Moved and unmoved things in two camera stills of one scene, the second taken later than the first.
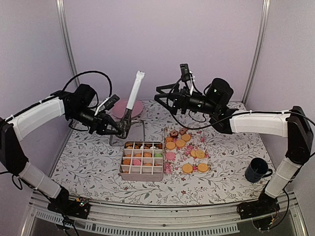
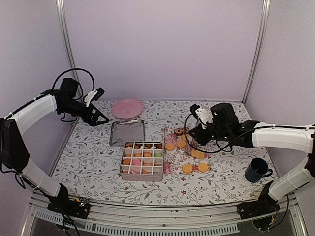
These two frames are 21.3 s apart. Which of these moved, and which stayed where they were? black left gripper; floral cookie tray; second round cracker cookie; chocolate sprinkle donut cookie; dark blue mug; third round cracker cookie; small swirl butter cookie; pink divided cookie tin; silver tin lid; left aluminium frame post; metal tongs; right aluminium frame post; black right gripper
Moved: chocolate sprinkle donut cookie; small swirl butter cookie; black left gripper; black right gripper; metal tongs
Stayed: silver tin lid; pink divided cookie tin; left aluminium frame post; floral cookie tray; dark blue mug; second round cracker cookie; third round cracker cookie; right aluminium frame post
